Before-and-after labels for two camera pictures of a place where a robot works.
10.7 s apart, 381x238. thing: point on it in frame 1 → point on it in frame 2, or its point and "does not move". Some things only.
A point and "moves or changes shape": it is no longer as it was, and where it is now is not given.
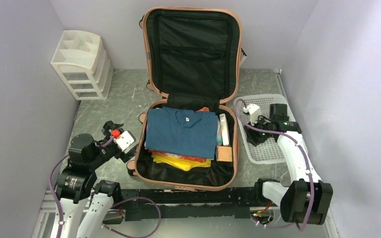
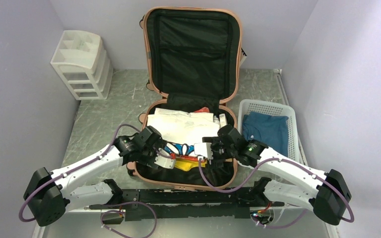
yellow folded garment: [179, 163] does not move
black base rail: [236, 203] does not move
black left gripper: [124, 156] → [159, 143]
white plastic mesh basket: [265, 152] moves or changes shape
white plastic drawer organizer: [80, 59] does not move
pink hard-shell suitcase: [192, 58] does not move
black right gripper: [252, 137] → [214, 141]
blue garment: [189, 133] moves or changes shape
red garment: [181, 156] → [204, 109]
